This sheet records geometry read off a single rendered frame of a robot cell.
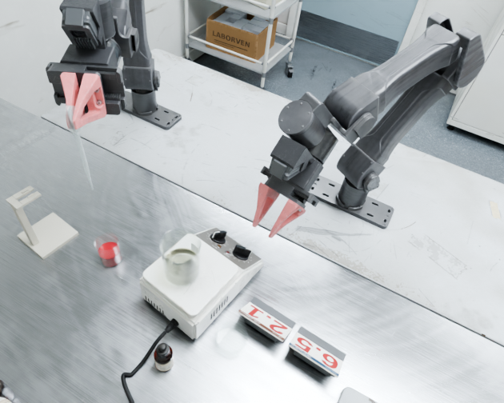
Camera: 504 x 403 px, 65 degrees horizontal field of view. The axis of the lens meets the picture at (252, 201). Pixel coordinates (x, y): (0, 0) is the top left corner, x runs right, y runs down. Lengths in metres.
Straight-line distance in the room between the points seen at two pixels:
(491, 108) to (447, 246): 2.09
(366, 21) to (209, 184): 2.75
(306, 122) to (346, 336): 0.39
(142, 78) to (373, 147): 0.57
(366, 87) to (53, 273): 0.65
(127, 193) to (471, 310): 0.75
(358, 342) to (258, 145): 0.55
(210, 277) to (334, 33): 3.11
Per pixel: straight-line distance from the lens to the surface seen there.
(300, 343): 0.71
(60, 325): 0.77
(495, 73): 2.90
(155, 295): 0.69
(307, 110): 0.61
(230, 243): 0.77
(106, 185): 0.95
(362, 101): 0.68
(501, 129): 3.06
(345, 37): 3.60
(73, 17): 0.61
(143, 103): 1.10
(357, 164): 0.84
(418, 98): 0.84
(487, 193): 1.17
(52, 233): 0.88
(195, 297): 0.66
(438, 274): 0.92
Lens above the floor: 1.57
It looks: 48 degrees down
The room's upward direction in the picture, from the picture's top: 9 degrees clockwise
